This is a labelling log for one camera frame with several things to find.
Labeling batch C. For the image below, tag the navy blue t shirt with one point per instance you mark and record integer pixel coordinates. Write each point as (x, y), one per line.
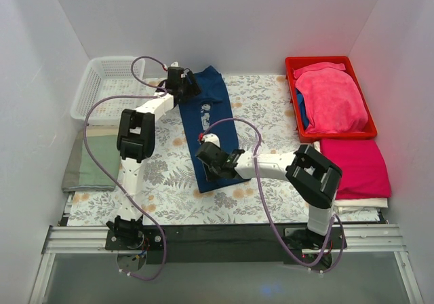
(198, 114)

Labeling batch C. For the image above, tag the floral table cloth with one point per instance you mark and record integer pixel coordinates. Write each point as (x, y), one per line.
(261, 103)

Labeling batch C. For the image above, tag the red plastic bin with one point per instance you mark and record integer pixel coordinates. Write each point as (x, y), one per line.
(292, 63)

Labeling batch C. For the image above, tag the blue cloth in bin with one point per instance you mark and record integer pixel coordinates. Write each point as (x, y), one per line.
(302, 109)

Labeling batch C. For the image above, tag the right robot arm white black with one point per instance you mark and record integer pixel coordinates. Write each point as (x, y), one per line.
(314, 177)

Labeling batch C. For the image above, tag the cream folded t shirt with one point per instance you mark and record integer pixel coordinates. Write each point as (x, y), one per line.
(359, 204)

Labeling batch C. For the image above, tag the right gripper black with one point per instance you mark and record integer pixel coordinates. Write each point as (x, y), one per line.
(209, 159)

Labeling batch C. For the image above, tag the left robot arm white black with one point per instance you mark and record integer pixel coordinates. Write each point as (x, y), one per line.
(136, 143)

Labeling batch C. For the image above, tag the pink towel in bin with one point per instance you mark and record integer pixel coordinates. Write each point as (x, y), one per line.
(333, 102)

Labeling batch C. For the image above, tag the white plastic basket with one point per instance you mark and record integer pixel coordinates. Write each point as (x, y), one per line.
(104, 77)

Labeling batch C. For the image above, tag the aluminium rail frame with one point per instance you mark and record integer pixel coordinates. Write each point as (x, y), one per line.
(90, 240)

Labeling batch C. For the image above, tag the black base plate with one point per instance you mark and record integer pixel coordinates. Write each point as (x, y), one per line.
(227, 244)

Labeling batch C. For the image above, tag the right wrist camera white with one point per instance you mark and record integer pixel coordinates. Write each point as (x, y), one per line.
(209, 138)

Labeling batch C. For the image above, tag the green folded cloth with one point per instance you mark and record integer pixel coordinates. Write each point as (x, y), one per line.
(94, 161)

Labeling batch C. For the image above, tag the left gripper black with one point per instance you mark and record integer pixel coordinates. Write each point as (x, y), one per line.
(189, 85)

